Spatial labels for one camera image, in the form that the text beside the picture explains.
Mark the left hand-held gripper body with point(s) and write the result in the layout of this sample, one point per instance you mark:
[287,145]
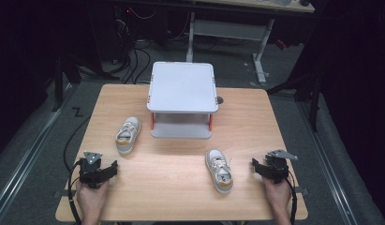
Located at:
[89,170]

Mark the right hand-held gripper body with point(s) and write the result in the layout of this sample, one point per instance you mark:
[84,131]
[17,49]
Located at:
[278,167]

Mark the white child sneaker tan heel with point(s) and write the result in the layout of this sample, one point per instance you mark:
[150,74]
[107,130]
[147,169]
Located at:
[127,136]
[219,170]

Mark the white two-tier shoe rack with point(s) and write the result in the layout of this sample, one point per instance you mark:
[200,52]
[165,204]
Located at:
[182,87]

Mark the person's left hand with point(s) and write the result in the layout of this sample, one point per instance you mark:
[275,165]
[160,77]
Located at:
[91,197]

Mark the person's right hand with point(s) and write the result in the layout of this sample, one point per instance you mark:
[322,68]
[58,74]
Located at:
[277,197]

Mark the grey tape strip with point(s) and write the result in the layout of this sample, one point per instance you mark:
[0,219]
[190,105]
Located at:
[62,194]
[302,190]

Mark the round black table grommet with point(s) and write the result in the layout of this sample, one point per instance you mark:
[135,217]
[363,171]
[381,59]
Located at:
[220,100]

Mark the black metal stand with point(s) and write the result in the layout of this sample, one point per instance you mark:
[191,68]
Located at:
[60,78]
[312,93]

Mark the dark computer tower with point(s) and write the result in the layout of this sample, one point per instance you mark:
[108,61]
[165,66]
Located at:
[107,34]

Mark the wooden desk with white legs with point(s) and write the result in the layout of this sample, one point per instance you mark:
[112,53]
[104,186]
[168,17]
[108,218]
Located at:
[230,29]

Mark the grey metal floor rail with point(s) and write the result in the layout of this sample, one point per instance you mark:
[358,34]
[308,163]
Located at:
[327,162]
[24,153]

